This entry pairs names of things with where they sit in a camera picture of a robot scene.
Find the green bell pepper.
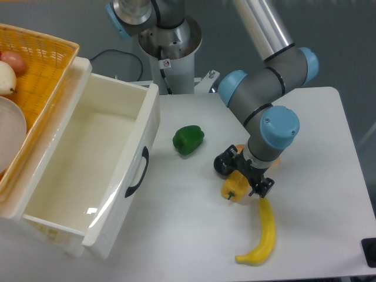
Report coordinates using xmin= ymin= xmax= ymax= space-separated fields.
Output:
xmin=172 ymin=125 xmax=204 ymax=156

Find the white plastic drawer box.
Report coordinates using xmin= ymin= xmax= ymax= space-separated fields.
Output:
xmin=1 ymin=58 xmax=160 ymax=259

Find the yellow bell pepper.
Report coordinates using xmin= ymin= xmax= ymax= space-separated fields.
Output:
xmin=221 ymin=170 xmax=249 ymax=202

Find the black drawer handle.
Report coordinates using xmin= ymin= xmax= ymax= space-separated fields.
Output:
xmin=125 ymin=146 xmax=150 ymax=198

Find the black cable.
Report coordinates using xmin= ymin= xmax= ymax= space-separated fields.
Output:
xmin=89 ymin=49 xmax=144 ymax=82

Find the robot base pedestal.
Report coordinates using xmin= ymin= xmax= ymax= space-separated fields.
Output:
xmin=138 ymin=16 xmax=202 ymax=95

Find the orange carrot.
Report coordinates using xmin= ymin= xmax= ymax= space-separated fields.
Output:
xmin=234 ymin=144 xmax=281 ymax=169

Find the red apple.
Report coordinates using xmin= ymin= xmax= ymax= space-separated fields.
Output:
xmin=1 ymin=51 xmax=27 ymax=73

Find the white pear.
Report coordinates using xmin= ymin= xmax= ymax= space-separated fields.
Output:
xmin=0 ymin=61 xmax=17 ymax=95

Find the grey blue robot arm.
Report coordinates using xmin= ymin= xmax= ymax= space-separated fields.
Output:
xmin=106 ymin=1 xmax=319 ymax=197

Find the dark round eggplant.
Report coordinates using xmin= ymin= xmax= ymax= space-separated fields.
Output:
xmin=213 ymin=155 xmax=234 ymax=176

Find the yellow woven basket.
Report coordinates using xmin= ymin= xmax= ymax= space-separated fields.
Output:
xmin=1 ymin=23 xmax=79 ymax=202

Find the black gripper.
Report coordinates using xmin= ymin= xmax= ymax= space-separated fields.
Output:
xmin=214 ymin=146 xmax=275 ymax=198

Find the black object table corner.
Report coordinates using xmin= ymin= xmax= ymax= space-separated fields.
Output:
xmin=361 ymin=237 xmax=376 ymax=268

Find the yellow banana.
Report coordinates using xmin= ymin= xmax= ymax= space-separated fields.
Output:
xmin=235 ymin=198 xmax=276 ymax=266

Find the white plate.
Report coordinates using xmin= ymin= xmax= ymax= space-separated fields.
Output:
xmin=1 ymin=97 xmax=26 ymax=173

